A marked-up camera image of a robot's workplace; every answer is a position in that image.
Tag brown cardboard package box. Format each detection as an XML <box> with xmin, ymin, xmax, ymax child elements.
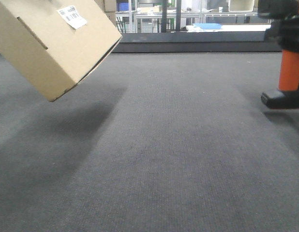
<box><xmin>0</xmin><ymin>0</ymin><xmax>121</xmax><ymax>102</ymax></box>

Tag orange black barcode scanner gun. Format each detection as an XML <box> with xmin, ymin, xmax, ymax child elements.
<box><xmin>258</xmin><ymin>0</ymin><xmax>299</xmax><ymax>109</ymax></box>

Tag metal shelving rack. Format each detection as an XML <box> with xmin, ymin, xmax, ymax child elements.
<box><xmin>116</xmin><ymin>0</ymin><xmax>264</xmax><ymax>33</ymax></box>

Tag blue flat tray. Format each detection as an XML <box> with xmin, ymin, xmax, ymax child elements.
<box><xmin>193</xmin><ymin>23</ymin><xmax>222</xmax><ymax>30</ymax></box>

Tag blue plastic crate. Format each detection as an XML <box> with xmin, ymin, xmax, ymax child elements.
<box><xmin>117</xmin><ymin>2</ymin><xmax>129</xmax><ymax>12</ymax></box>

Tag large stacked cardboard boxes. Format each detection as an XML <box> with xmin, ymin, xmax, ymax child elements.
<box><xmin>95</xmin><ymin>0</ymin><xmax>117</xmax><ymax>26</ymax></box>

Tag white work table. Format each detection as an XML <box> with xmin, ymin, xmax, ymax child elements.
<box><xmin>184</xmin><ymin>24</ymin><xmax>271</xmax><ymax>33</ymax></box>

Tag white barcode shipping label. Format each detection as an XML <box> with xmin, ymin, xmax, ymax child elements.
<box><xmin>57</xmin><ymin>5</ymin><xmax>87</xmax><ymax>29</ymax></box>

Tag black vertical post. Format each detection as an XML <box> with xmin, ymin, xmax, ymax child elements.
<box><xmin>161</xmin><ymin>0</ymin><xmax>168</xmax><ymax>33</ymax></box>

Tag black raised conveyor rail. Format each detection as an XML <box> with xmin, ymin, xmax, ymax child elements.
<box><xmin>113</xmin><ymin>31</ymin><xmax>281</xmax><ymax>53</ymax></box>

